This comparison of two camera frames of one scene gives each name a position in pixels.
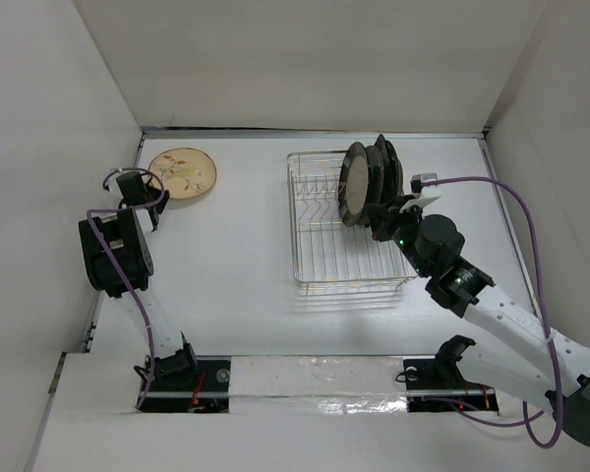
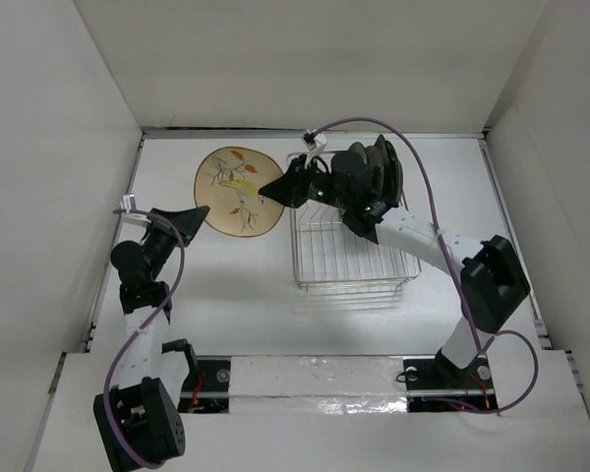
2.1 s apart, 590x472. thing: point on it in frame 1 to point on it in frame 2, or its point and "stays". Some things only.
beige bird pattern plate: x=185 y=172 to x=228 y=180
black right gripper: x=387 y=217 to x=288 y=189
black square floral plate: x=390 y=178 stays
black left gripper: x=162 y=197 to x=187 y=221
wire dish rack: x=329 y=256 stays
